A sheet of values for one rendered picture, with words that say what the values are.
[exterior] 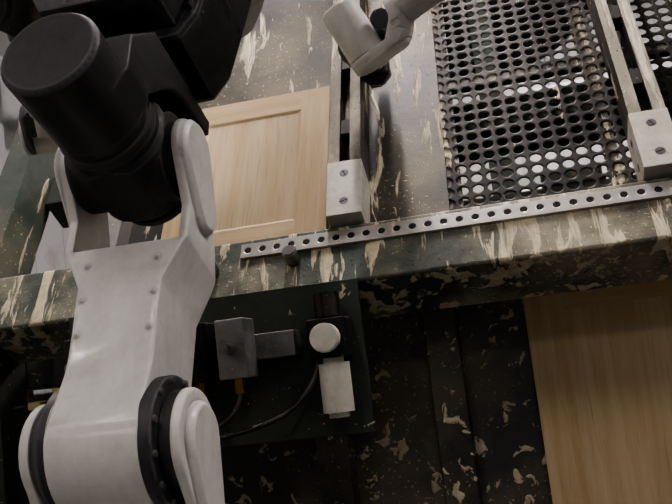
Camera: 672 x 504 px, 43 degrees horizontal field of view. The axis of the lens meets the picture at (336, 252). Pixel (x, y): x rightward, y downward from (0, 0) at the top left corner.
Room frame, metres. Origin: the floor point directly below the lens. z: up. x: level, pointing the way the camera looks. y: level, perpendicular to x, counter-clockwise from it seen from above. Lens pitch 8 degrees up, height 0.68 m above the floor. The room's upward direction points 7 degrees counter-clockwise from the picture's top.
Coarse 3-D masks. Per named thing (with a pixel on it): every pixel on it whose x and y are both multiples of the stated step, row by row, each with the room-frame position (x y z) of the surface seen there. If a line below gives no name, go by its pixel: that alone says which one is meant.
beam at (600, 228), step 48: (576, 192) 1.33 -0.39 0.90; (384, 240) 1.37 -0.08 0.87; (432, 240) 1.35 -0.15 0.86; (480, 240) 1.32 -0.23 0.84; (528, 240) 1.30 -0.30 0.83; (576, 240) 1.28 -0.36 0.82; (624, 240) 1.26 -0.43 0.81; (0, 288) 1.52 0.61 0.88; (48, 288) 1.49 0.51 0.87; (240, 288) 1.39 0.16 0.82; (384, 288) 1.36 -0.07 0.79; (432, 288) 1.36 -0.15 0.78; (480, 288) 1.36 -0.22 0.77; (528, 288) 1.36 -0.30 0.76; (576, 288) 1.36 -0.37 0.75; (0, 336) 1.48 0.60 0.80; (48, 336) 1.48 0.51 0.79
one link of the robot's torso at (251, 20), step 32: (64, 0) 0.97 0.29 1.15; (96, 0) 0.96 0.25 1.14; (128, 0) 0.97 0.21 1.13; (160, 0) 0.97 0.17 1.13; (192, 0) 1.01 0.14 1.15; (224, 0) 1.09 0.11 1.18; (256, 0) 1.18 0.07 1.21; (128, 32) 1.01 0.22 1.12; (160, 32) 1.01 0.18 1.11; (192, 32) 1.02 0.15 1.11; (224, 32) 1.09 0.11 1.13; (192, 64) 1.06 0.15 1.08; (224, 64) 1.10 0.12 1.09
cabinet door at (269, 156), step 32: (288, 96) 1.67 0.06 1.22; (320, 96) 1.65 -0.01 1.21; (224, 128) 1.67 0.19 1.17; (256, 128) 1.64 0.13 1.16; (288, 128) 1.62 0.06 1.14; (320, 128) 1.60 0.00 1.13; (224, 160) 1.62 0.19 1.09; (256, 160) 1.59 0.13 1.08; (288, 160) 1.57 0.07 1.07; (320, 160) 1.55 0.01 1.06; (224, 192) 1.57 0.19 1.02; (256, 192) 1.55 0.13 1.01; (288, 192) 1.53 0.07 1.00; (320, 192) 1.50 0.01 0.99; (224, 224) 1.52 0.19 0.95; (256, 224) 1.50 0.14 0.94; (288, 224) 1.48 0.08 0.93; (320, 224) 1.46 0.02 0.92
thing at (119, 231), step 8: (112, 216) 1.57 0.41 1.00; (112, 224) 1.56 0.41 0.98; (120, 224) 1.55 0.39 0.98; (128, 224) 1.58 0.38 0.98; (112, 232) 1.54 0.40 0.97; (120, 232) 1.55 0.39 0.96; (128, 232) 1.58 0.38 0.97; (112, 240) 1.53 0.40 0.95; (120, 240) 1.54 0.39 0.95; (128, 240) 1.58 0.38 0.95
